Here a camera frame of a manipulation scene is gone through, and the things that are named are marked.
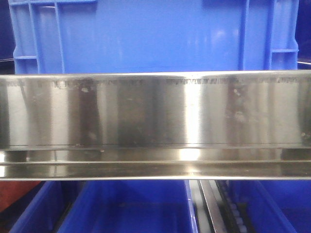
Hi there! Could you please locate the metal roller track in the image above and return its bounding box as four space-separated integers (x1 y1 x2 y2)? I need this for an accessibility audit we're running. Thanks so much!
189 180 250 233

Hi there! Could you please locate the lower left blue bin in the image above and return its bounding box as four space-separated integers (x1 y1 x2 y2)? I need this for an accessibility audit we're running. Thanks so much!
10 181 80 233

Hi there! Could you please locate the large blue shelf crate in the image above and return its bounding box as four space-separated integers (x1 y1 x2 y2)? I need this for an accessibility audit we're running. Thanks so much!
8 0 299 74

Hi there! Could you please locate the lower middle blue bin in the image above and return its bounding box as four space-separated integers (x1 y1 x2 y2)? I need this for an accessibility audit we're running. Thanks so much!
58 180 198 233

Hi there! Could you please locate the stainless steel shelf rail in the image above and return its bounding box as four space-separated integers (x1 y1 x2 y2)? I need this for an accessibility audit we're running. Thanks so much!
0 70 311 181

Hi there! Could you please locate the blue bin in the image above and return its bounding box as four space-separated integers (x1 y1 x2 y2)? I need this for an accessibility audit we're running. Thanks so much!
10 181 80 233
58 180 198 233
228 180 311 233

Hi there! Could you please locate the lower right blue bin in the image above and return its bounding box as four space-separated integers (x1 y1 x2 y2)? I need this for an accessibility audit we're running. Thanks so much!
228 180 311 233

